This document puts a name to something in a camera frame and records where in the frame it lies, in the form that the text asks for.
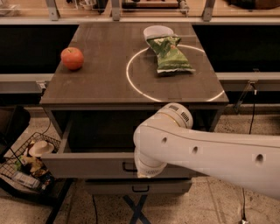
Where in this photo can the beige small hat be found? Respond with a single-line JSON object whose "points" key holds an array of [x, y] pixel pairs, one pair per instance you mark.
{"points": [[40, 148]]}

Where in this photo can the grey drawer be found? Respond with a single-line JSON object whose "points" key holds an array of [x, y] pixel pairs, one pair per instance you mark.
{"points": [[138, 186], [95, 145]]}

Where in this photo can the white bowl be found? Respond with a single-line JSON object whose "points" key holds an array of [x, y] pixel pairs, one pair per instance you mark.
{"points": [[155, 31]]}

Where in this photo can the black wire basket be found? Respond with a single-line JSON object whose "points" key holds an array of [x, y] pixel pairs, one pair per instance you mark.
{"points": [[20, 160]]}

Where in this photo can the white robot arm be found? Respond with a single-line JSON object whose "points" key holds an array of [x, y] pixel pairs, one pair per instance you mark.
{"points": [[167, 138]]}

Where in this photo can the red apple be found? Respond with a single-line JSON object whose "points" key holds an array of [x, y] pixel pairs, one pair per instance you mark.
{"points": [[72, 58]]}

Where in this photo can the black crossed stand legs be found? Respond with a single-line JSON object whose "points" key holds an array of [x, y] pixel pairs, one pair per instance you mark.
{"points": [[137, 208]]}

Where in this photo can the grey bottom drawer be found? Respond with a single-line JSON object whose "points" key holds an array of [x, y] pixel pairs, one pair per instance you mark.
{"points": [[138, 186]]}

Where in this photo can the white packaged item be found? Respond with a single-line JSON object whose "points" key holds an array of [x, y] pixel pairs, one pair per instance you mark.
{"points": [[25, 180]]}

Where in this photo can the green chip bag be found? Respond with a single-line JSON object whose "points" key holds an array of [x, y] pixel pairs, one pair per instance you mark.
{"points": [[169, 57]]}

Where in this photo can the grey top drawer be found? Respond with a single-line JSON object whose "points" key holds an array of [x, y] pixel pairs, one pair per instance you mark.
{"points": [[95, 145]]}

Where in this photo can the grey drawer cabinet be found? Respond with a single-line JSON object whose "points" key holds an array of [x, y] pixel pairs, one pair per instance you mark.
{"points": [[120, 73]]}

